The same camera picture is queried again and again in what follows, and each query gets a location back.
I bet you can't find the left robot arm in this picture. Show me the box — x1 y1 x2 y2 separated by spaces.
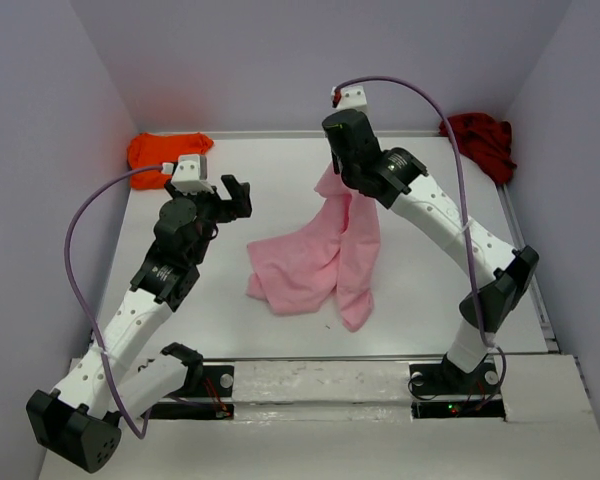
26 175 252 473

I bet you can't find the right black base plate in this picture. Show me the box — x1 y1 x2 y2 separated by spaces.
407 361 506 420

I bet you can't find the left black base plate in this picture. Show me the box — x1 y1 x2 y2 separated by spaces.
149 363 234 421

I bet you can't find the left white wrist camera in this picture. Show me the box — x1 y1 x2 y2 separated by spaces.
161 154 214 195

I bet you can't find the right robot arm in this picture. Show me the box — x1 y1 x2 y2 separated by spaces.
322 109 539 396

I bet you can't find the pink t shirt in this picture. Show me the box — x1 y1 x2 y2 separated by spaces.
246 168 381 332

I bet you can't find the dark red t shirt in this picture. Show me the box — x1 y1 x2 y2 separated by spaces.
447 112 517 186

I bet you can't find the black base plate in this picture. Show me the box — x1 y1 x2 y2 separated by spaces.
407 361 506 420
149 363 234 421

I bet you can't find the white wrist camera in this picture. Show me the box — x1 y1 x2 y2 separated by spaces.
161 154 214 195
331 84 368 114

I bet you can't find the orange t shirt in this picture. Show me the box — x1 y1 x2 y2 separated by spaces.
127 133 214 191

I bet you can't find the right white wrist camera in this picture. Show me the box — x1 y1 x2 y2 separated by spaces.
331 84 368 114

